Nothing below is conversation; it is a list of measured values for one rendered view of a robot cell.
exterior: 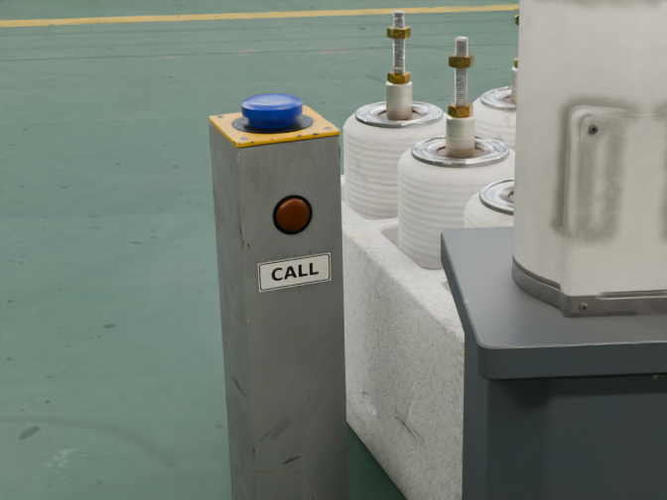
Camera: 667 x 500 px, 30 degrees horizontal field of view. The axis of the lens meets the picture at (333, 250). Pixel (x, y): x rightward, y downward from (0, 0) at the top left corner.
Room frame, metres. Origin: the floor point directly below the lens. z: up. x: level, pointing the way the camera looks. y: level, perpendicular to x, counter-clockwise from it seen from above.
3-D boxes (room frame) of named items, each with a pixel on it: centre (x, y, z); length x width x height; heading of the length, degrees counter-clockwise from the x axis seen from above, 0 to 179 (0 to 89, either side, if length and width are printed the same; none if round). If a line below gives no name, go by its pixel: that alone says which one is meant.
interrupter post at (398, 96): (1.03, -0.06, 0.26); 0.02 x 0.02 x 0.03
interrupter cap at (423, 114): (1.03, -0.06, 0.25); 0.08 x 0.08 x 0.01
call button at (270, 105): (0.79, 0.04, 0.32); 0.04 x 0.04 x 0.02
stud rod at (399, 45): (1.03, -0.06, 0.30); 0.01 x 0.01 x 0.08
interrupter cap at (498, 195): (0.81, -0.14, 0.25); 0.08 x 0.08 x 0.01
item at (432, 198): (0.92, -0.10, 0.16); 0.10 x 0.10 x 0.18
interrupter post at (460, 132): (0.92, -0.10, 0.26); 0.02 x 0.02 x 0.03
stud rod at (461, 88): (0.92, -0.10, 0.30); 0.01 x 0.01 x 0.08
